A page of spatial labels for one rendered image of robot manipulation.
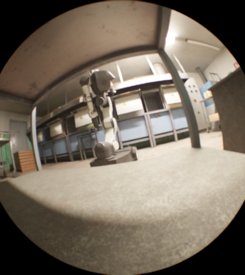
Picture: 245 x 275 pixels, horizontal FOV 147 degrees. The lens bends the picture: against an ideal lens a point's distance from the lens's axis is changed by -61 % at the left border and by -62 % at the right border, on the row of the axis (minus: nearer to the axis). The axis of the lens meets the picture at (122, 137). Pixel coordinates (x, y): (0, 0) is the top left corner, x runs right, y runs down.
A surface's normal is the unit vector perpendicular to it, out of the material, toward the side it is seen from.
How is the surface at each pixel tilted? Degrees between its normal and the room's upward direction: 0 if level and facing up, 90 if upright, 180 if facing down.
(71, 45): 180
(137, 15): 180
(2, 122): 90
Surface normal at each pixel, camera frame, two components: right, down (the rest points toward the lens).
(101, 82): 0.58, 0.38
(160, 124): -0.18, 0.01
